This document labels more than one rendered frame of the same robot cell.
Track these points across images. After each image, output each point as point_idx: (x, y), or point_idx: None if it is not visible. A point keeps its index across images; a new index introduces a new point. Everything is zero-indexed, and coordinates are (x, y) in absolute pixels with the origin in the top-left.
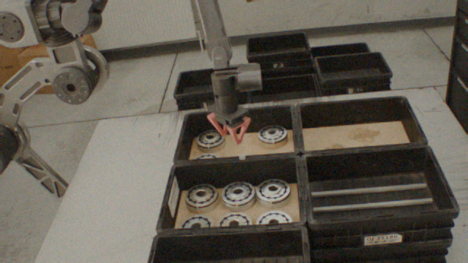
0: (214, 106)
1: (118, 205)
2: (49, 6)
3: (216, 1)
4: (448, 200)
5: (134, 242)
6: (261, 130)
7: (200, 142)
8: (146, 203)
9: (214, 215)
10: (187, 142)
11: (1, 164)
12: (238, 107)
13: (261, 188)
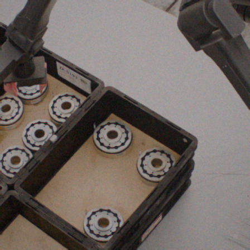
0: (38, 62)
1: (181, 85)
2: None
3: (29, 3)
4: None
5: (113, 77)
6: (120, 217)
7: (158, 151)
8: (163, 108)
9: (41, 113)
10: (162, 133)
11: None
12: (15, 77)
13: (25, 154)
